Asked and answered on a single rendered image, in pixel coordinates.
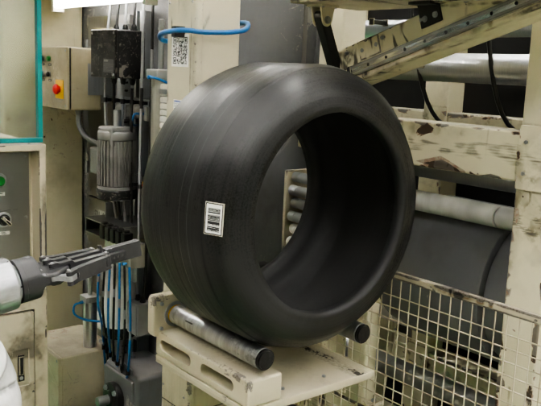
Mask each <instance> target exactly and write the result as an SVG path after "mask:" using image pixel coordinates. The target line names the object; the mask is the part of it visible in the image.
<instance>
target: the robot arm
mask: <svg viewBox="0 0 541 406"><path fill-rule="evenodd" d="M141 255H142V251H141V243H140V241H139V240H137V239H133V240H130V241H127V242H122V243H119V244H115V245H112V246H107V247H104V248H102V246H101V245H97V249H96V250H95V249H94V247H90V248H86V249H82V250H78V251H69V252H65V253H61V254H57V255H45V256H43V255H42V256H40V257H39V262H37V261H36V260H35V259H34V258H33V257H32V256H30V255H28V256H24V257H22V258H18V259H12V260H10V261H9V260H7V259H4V258H1V259H0V314H3V313H8V312H10V311H13V310H16V309H18V308H19V306H20V305H21V304H22V303H26V302H28V301H31V300H36V299H39V298H40V297H41V296H42V295H43V293H44V289H45V288H46V286H50V285H51V286H56V285H59V284H62V283H63V282H64V281H66V282H67V283H68V286H73V285H75V284H77V283H78V282H80V281H82V280H85V279H88V278H89V277H92V276H95V275H97V274H100V273H102V272H103V271H107V270H110V269H111V268H112V265H111V264H114V263H119V262H122V261H125V260H128V259H132V258H136V257H139V256H141ZM0 406H22V397H21V391H20V388H19V385H18V382H17V375H16V372H15V369H14V366H13V364H12V362H11V360H10V357H9V355H8V353H7V352H6V349H5V347H4V346H3V344H2V342H1V341H0Z"/></svg>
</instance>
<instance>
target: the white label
mask: <svg viewBox="0 0 541 406"><path fill-rule="evenodd" d="M224 212H225V204H220V203H215V202H210V201H206V202H205V215H204V234H211V235H215V236H219V237H222V235H223V224H224Z"/></svg>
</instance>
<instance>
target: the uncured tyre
mask: <svg viewBox="0 0 541 406"><path fill-rule="evenodd" d="M294 133H295V134H296V136H297V138H298V140H299V143H300V145H301V147H302V150H303V153H304V158H305V162H306V167H307V178H308V182H307V194H306V199H305V203H304V209H303V212H302V215H301V218H300V220H299V224H298V226H297V227H296V229H295V232H294V234H293V235H292V236H291V239H290V240H289V242H288V243H287V245H286V246H285V247H284V248H283V249H282V250H281V251H280V252H279V254H278V255H277V256H276V257H274V258H273V259H272V260H271V261H270V262H269V263H268V264H266V265H265V266H263V267H261V268H260V266H259V263H258V257H257V253H256V249H255V241H254V218H255V210H256V205H257V201H258V195H259V192H260V188H261V186H262V182H263V180H264V177H265V175H266V172H267V170H268V168H269V167H270V165H271V162H272V160H273V159H274V157H275V156H276V154H277V153H278V151H279V149H280V148H281V147H282V145H284V143H285V142H286V141H287V140H288V139H289V138H290V137H291V136H292V135H293V134H294ZM415 199H416V183H415V168H414V163H413V159H412V155H411V150H410V148H409V145H408V142H407V138H406V135H405V133H404V131H403V128H402V125H401V123H400V121H399V119H398V117H397V115H396V113H395V112H394V110H393V109H392V107H391V106H390V104H389V102H388V101H387V100H386V99H385V98H384V97H383V96H382V95H381V94H380V93H379V92H378V91H377V90H376V89H375V88H374V87H373V86H372V85H371V84H370V83H368V82H367V81H365V80H363V79H362V78H360V77H358V76H356V75H354V74H352V73H351V72H347V71H345V70H344V69H341V68H338V67H334V66H331V65H326V64H301V63H275V62H255V63H248V64H241V65H238V66H235V67H232V68H229V69H227V70H225V71H223V72H220V73H218V74H217V75H215V76H213V77H210V78H209V79H208V80H206V81H204V82H202V83H201V84H199V85H198V86H197V87H196V88H195V89H193V90H192V91H191V92H190V93H189V94H188V95H187V96H185V97H184V98H183V100H182V101H181V102H180V103H179V104H178V105H177V106H176V108H175V109H174V110H173V111H172V112H171V114H170V115H169V116H168V118H167V120H166V122H165V123H164V124H163V126H162V128H161V130H160V132H159V133H158V135H157V137H156V140H155V142H154V144H153V147H152V148H151V153H150V155H149V158H148V161H147V165H146V169H145V173H144V177H143V183H142V196H141V215H142V229H143V234H144V238H145V242H146V245H147V249H148V252H149V255H150V257H151V260H152V263H153V264H154V266H155V269H156V271H157V272H158V273H159V275H160V277H161V278H162V280H163V282H164V283H165V284H166V285H167V286H168V288H169V289H170V290H171V292H172V293H173V294H174V295H175V297H176V298H177V299H178V300H179V301H180V302H181V303H182V304H184V305H185V306H186V307H188V308H189V309H191V310H192V311H193V312H194V313H196V314H198V315H200V316H202V317H204V318H206V319H208V320H210V321H212V322H214V323H216V324H218V325H220V326H222V327H224V328H226V329H228V330H230V331H232V332H234V333H236V334H238V335H240V336H242V337H244V338H249V339H254V340H256V341H259V342H261V343H264V344H262V345H265V344H266V345H265V346H276V347H303V346H311V345H314V344H317V343H320V342H323V341H326V340H328V339H330V338H332V337H334V336H336V335H338V334H339V333H340V332H342V331H344V330H345V329H347V328H348V327H350V326H351V325H352V324H353V323H354V322H355V321H356V320H357V319H359V318H360V317H361V316H362V315H363V314H364V313H365V312H366V311H368V310H369V309H370V308H371V307H372V306H373V304H374V303H375V302H376V301H377V300H378V298H379V297H380V296H381V295H382V294H383V293H384V291H385V290H386V288H387V287H388V285H389V284H390V282H391V281H392V279H393V277H394V275H395V273H396V271H397V270H398V268H399V265H400V263H401V261H402V259H403V256H404V254H405V251H406V249H407V244H408V242H409V238H410V236H411V229H412V226H413V221H414V216H415ZM206 201H210V202H215V203H220V204H225V212H224V224H223V235H222V237H219V236H215V235H211V234H204V215H205V202H206Z"/></svg>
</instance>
